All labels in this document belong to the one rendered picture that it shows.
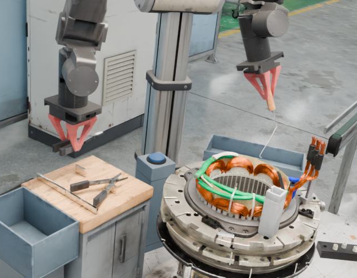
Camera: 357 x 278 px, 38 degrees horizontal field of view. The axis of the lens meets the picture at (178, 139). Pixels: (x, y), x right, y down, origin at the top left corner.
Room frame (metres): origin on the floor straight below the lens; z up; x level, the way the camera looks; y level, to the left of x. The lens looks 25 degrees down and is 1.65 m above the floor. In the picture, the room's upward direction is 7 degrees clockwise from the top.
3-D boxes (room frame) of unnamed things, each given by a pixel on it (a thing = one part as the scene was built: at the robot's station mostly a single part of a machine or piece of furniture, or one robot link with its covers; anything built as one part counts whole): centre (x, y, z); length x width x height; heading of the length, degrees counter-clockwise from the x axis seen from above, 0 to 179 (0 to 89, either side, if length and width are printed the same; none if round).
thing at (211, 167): (0.97, -0.08, 1.12); 0.06 x 0.02 x 0.04; 144
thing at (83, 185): (0.90, 0.19, 1.09); 0.04 x 0.01 x 0.02; 129
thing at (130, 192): (0.94, 0.17, 1.05); 0.20 x 0.19 x 0.02; 144
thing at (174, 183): (0.92, -0.14, 1.09); 0.32 x 0.32 x 0.01
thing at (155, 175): (1.15, 0.05, 0.91); 0.07 x 0.07 x 0.25; 39
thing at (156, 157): (1.15, 0.05, 1.04); 0.04 x 0.04 x 0.01
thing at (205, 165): (0.94, -0.07, 1.15); 0.15 x 0.04 x 0.02; 144
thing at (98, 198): (0.87, 0.14, 1.09); 0.04 x 0.01 x 0.02; 159
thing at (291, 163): (1.20, -0.20, 0.92); 0.25 x 0.11 x 0.28; 78
